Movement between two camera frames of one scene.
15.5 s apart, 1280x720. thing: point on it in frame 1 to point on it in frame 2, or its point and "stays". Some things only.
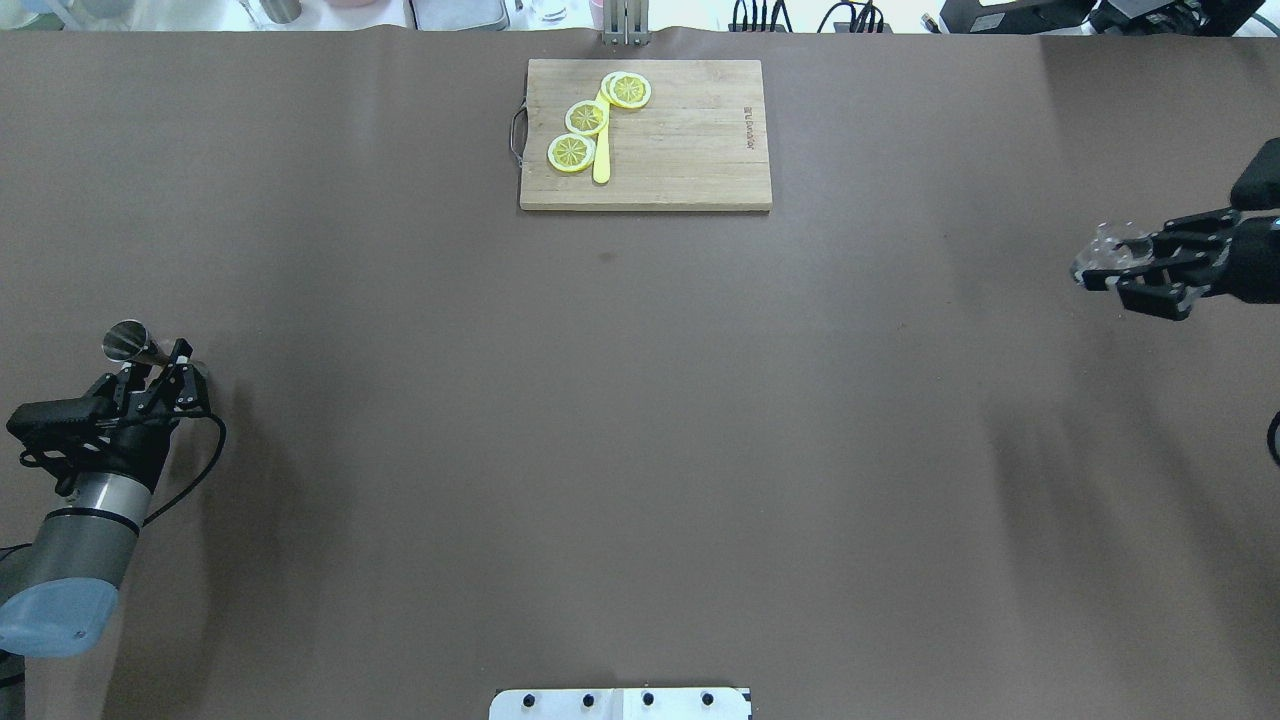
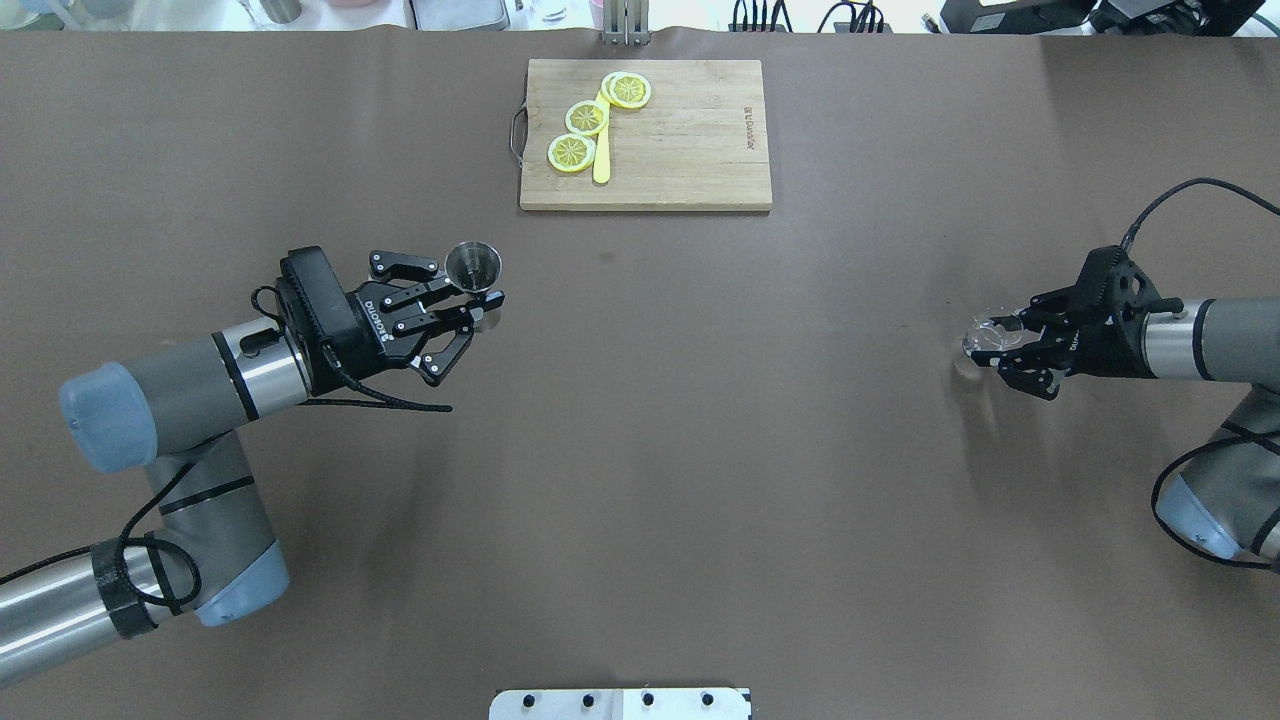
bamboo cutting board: (700, 142) stays
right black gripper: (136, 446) to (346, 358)
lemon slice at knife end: (629, 90) stays
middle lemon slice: (586, 117) stays
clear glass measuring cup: (1116, 245) to (985, 336)
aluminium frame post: (625, 22) stays
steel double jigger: (127, 340) to (474, 266)
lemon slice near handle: (571, 153) stays
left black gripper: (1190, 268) to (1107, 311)
